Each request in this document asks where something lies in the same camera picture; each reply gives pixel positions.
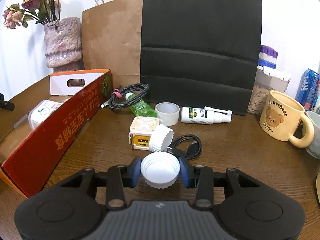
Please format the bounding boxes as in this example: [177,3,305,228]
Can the white ribbed lid jar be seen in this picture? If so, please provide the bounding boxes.
[149,124,174,152]

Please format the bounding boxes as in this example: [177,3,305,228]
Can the purple white lidded jar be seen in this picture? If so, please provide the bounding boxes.
[258,45,278,69]

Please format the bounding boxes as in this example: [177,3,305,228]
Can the clear food container with seeds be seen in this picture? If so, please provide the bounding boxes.
[247,66,290,114]

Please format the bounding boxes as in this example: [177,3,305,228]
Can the yellow cube charger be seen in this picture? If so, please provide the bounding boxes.
[128,116,160,151]

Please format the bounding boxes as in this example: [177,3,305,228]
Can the white tape roll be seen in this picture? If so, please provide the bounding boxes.
[155,102,180,126]

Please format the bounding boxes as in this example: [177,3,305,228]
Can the dried pink flowers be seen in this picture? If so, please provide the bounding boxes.
[2,0,61,29]

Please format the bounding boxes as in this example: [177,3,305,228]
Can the clear cotton swab box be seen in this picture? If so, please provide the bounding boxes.
[28,100,62,130]

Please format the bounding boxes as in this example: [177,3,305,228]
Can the blue drink can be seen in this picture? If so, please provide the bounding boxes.
[296,69,319,111]

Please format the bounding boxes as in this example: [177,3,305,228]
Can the brown paper bag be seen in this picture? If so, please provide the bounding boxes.
[82,0,143,87]

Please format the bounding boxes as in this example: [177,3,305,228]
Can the red cardboard box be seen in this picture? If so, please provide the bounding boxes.
[1,69,112,197]

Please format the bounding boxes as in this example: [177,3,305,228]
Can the white ceramic cup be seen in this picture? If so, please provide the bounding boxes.
[305,111,320,159]

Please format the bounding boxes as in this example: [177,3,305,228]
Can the green small bottle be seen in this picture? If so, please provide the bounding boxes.
[129,99,157,118]

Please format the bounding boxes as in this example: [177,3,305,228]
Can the black paper bag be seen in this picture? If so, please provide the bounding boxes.
[140,0,262,115]

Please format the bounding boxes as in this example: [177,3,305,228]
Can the black usb cable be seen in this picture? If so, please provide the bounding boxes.
[167,134,203,161]

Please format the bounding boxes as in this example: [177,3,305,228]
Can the yellow bear mug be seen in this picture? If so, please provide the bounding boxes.
[259,90,315,148]

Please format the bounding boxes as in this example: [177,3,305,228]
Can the purple textured vase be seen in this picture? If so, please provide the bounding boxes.
[43,17,82,73]

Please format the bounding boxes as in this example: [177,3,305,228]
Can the white spray bottle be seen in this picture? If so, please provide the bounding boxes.
[181,106,233,125]

